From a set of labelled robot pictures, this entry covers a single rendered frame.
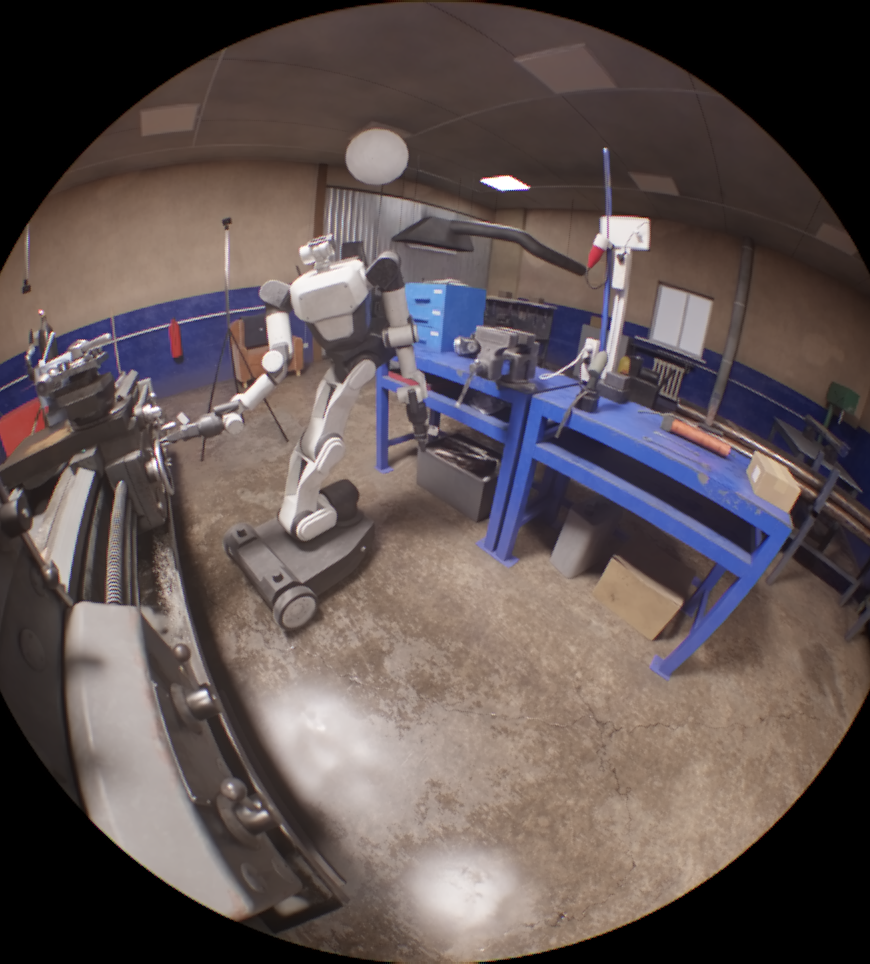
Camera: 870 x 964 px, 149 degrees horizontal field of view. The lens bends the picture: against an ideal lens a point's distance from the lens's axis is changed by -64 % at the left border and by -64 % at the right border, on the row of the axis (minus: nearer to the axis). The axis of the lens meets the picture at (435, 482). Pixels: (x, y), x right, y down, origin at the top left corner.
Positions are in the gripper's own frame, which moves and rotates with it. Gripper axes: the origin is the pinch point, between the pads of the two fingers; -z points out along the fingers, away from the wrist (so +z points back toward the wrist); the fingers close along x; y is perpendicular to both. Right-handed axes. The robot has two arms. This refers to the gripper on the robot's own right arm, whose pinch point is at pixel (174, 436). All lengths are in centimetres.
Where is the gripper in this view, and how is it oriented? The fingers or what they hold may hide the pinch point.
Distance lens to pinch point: 131.8
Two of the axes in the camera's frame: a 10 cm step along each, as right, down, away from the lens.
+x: 6.5, 1.3, -7.5
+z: 7.4, -3.1, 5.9
